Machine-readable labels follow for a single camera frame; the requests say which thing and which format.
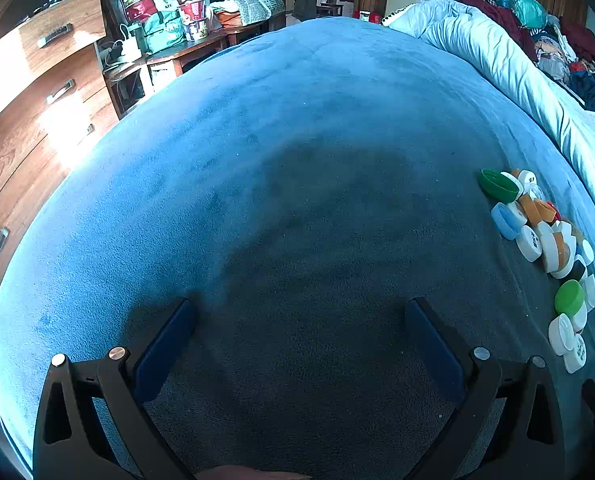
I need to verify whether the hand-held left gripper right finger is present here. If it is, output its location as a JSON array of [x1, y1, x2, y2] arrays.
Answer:
[[405, 296, 565, 480]]

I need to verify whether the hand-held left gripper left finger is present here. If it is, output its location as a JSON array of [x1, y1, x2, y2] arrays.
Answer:
[[33, 297, 198, 480]]

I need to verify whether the group of bottle caps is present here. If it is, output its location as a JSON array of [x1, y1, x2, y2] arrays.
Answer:
[[479, 167, 595, 376]]

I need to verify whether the blue bed blanket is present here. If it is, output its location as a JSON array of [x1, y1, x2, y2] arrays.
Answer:
[[0, 16, 595, 480]]

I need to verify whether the wooden dresser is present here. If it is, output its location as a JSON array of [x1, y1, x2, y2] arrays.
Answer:
[[0, 0, 120, 301]]

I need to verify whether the low wooden table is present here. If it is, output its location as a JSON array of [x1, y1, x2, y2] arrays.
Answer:
[[102, 20, 288, 116]]

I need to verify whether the white power strip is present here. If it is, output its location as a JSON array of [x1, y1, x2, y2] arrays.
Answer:
[[104, 25, 143, 66]]

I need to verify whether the light blue duvet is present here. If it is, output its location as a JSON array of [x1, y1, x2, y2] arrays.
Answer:
[[381, 0, 595, 261]]

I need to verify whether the pile of clothes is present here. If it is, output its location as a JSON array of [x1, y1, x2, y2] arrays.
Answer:
[[455, 0, 595, 116]]

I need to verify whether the pile of bags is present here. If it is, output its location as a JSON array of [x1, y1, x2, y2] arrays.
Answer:
[[120, 0, 285, 53]]

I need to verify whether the dark red blanket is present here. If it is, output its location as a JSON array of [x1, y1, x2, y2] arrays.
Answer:
[[455, 0, 528, 36]]

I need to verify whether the teal plastic bag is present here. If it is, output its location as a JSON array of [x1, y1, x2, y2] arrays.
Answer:
[[497, 0, 548, 28]]

